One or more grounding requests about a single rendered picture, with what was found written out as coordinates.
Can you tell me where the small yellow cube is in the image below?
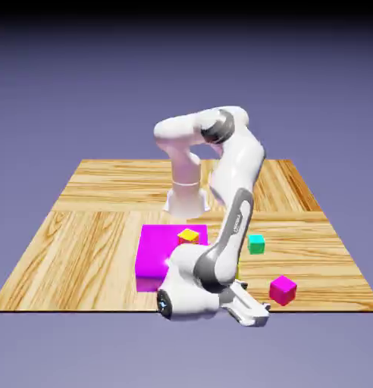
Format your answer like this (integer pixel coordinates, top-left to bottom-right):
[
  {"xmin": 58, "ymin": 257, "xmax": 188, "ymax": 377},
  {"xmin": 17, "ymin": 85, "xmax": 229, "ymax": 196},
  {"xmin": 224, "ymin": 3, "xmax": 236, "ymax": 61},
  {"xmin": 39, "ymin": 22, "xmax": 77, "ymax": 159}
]
[{"xmin": 177, "ymin": 228, "xmax": 201, "ymax": 246}]

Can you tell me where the small teal cube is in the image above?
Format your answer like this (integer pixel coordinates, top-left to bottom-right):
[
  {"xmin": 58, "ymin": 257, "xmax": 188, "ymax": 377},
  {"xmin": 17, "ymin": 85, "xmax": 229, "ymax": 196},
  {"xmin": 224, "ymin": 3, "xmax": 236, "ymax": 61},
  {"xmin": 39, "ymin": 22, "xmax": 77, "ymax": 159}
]
[{"xmin": 246, "ymin": 233, "xmax": 266, "ymax": 255}]

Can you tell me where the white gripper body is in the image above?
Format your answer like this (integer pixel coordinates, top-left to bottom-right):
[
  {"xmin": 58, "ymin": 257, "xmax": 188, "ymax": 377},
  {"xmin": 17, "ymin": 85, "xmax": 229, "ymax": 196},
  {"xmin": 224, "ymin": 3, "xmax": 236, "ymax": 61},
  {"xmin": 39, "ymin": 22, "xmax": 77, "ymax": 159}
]
[{"xmin": 220, "ymin": 280, "xmax": 271, "ymax": 327}]

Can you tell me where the small magenta cube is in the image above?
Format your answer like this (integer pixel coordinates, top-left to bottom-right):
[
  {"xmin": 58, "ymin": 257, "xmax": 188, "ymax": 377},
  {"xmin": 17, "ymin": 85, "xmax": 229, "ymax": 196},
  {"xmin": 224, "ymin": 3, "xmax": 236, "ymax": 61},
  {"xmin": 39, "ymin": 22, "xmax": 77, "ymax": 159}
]
[{"xmin": 268, "ymin": 274, "xmax": 298, "ymax": 307}]

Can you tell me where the large magenta box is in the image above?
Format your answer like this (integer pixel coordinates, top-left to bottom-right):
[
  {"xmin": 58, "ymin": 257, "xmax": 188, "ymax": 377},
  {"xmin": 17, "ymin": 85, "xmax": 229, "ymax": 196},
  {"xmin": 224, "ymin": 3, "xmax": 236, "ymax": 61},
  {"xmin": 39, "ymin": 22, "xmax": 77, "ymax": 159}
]
[{"xmin": 134, "ymin": 224, "xmax": 211, "ymax": 293}]

